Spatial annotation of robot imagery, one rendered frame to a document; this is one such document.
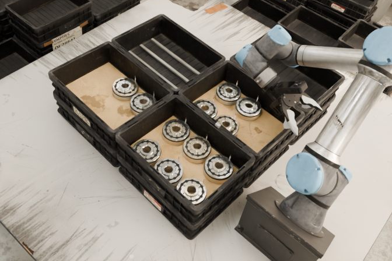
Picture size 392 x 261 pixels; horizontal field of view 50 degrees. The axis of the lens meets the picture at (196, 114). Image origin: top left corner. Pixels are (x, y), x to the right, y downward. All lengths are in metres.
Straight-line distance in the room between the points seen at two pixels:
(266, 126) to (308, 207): 0.41
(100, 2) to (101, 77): 1.26
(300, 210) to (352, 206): 0.38
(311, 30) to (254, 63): 1.55
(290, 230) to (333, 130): 0.33
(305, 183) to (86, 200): 0.78
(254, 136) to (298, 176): 0.41
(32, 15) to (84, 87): 1.06
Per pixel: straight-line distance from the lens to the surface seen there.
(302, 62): 1.54
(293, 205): 1.41
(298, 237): 1.32
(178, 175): 1.44
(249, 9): 3.23
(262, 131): 1.64
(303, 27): 3.00
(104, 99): 1.69
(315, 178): 1.24
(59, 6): 2.77
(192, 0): 2.44
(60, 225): 1.56
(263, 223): 1.40
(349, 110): 1.26
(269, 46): 1.46
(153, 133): 1.58
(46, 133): 1.78
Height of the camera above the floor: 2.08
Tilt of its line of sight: 49 degrees down
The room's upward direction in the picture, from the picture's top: 8 degrees clockwise
